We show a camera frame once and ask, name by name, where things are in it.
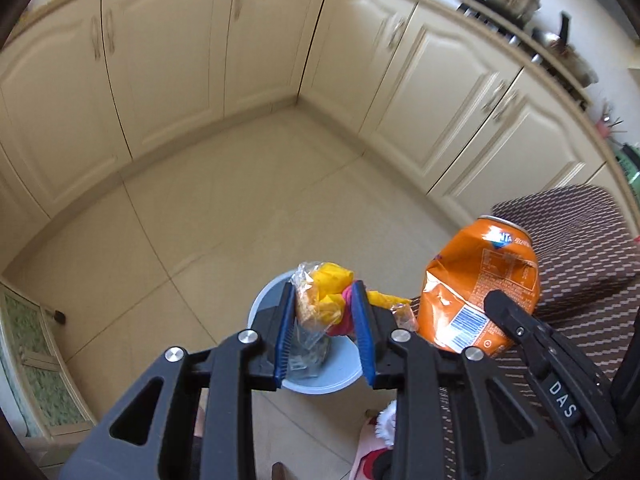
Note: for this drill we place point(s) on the pink utensil holder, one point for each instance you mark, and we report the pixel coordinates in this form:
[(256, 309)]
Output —
[(607, 125)]

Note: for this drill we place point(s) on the black gas stove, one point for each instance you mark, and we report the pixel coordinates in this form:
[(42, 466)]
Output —
[(520, 42)]

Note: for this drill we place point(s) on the row of cream cabinet doors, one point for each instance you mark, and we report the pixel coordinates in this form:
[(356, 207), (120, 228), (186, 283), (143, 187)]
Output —
[(165, 60)]

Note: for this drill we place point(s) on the clear plastic bag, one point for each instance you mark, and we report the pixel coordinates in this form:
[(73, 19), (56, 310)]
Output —
[(307, 320)]

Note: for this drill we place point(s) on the green kitchen appliance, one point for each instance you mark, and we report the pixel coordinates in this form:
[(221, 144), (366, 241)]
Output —
[(629, 160)]

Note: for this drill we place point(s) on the person's pink red clothing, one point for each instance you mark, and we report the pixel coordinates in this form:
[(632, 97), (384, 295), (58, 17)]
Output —
[(377, 430)]

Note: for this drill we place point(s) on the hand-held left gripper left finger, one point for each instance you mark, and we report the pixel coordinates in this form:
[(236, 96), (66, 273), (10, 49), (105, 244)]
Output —
[(285, 332)]

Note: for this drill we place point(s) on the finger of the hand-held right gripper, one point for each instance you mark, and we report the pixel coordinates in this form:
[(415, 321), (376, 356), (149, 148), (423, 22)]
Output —
[(520, 332)]

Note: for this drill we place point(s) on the brown dotted tablecloth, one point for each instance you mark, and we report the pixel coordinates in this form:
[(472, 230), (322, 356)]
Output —
[(575, 240)]

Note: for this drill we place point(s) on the green glass panel door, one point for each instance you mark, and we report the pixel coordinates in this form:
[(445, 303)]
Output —
[(35, 370)]

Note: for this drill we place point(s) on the yellow pink wrapper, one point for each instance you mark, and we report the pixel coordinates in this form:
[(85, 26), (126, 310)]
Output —
[(332, 285)]

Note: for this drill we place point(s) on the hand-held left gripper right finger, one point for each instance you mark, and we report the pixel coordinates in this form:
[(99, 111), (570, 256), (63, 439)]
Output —
[(361, 332)]

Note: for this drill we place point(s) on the light blue round bin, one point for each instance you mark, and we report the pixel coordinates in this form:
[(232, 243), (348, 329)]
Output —
[(332, 372)]

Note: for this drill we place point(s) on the crushed orange soda can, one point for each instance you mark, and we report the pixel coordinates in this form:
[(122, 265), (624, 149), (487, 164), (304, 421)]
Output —
[(480, 270)]

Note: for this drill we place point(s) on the black door stop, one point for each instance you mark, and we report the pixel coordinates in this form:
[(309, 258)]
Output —
[(59, 316)]

